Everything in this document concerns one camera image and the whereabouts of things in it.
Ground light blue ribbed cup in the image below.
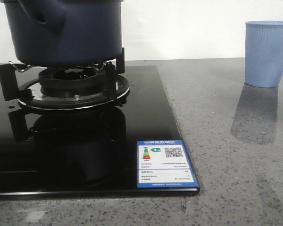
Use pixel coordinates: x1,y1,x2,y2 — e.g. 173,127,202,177
245,21,283,88

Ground black metal pot support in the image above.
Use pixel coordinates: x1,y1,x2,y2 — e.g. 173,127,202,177
0,52,130,112

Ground dark blue cooking pot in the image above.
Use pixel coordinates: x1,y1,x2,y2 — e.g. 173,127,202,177
3,0,122,67

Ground blue energy label sticker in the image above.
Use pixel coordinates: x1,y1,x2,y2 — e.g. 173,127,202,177
137,140,199,188

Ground black burner head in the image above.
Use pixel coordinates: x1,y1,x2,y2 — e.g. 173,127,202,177
39,68,105,97

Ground black glass gas stove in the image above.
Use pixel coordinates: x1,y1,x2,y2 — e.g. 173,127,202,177
0,66,200,199

